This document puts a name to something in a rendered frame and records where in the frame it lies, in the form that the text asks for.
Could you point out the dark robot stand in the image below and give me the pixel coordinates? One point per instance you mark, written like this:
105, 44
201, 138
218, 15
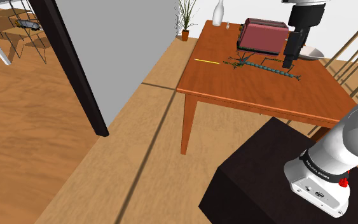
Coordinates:
253, 186

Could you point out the pink toaster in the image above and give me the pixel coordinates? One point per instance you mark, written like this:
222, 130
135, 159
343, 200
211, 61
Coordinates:
262, 38

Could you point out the yellow pencil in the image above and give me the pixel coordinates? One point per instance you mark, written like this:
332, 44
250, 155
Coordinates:
207, 61

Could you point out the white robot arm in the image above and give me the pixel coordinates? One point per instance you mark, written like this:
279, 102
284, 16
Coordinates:
352, 133

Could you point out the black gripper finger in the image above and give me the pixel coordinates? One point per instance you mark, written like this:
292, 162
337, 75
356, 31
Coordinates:
288, 63

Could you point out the brown wooden table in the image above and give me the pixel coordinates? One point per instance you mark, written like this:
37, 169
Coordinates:
228, 83

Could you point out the potted green plant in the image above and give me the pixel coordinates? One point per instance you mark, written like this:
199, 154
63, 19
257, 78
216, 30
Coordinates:
185, 34

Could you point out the white bowl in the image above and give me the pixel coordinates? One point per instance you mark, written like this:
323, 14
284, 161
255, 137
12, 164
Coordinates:
312, 53

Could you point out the light wooden chair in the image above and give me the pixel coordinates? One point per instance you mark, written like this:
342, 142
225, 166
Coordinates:
346, 44

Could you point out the white bottle vase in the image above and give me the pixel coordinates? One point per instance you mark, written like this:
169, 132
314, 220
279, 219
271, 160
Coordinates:
218, 14

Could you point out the black door frame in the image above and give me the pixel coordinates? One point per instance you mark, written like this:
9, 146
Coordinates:
73, 71

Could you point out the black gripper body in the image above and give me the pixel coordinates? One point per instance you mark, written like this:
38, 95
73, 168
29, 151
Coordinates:
305, 17

